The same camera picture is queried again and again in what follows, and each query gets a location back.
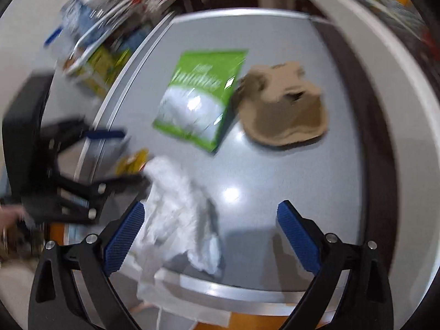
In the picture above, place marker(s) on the person's left hand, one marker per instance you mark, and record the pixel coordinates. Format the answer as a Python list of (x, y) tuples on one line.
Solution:
[(12, 213)]

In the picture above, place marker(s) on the green box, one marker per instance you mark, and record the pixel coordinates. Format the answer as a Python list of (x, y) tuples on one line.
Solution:
[(99, 68)]

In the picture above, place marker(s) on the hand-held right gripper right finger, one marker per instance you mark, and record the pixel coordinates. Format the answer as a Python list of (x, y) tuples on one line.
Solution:
[(299, 237)]

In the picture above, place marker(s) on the yellow packet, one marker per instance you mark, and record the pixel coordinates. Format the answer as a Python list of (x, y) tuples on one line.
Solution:
[(132, 161)]

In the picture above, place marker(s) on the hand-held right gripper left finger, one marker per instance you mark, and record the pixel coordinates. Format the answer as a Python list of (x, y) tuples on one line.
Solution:
[(123, 240)]

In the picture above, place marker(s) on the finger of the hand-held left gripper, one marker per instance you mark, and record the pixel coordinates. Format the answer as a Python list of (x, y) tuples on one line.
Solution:
[(113, 183), (103, 134)]

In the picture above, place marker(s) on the brown paper pulp tray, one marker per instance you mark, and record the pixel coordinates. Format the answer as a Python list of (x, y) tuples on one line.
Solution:
[(282, 117)]

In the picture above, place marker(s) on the metal rolling cart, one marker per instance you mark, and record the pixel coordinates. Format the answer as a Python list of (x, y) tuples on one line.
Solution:
[(113, 17)]

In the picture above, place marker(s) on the green snack bag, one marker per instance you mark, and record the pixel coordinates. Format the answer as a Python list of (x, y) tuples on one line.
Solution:
[(199, 86)]

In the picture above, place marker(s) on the clear jar with blue lid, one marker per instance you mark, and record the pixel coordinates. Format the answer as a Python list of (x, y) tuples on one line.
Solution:
[(53, 37)]

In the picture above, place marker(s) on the white plastic bag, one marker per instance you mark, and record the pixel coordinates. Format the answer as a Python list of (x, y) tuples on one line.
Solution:
[(172, 209)]

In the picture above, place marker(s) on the white blue coffee bag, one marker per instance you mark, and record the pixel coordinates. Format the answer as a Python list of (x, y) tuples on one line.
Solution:
[(74, 12)]

